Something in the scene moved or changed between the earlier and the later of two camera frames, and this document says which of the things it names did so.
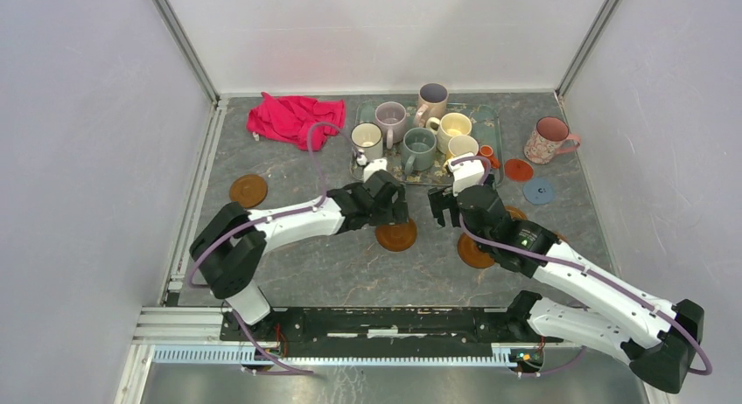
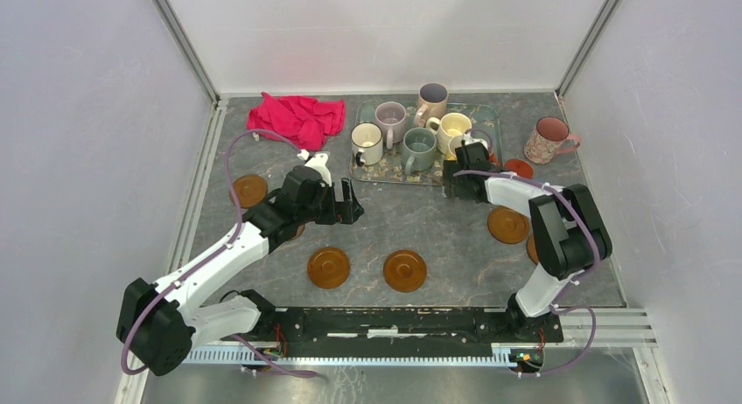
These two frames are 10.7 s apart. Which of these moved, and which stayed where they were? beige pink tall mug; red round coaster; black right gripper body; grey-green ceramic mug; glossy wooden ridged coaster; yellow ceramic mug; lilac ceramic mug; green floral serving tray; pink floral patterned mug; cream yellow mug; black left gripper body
Moved: black left gripper body; glossy wooden ridged coaster; black right gripper body
Stayed: pink floral patterned mug; green floral serving tray; red round coaster; beige pink tall mug; grey-green ceramic mug; yellow ceramic mug; lilac ceramic mug; cream yellow mug
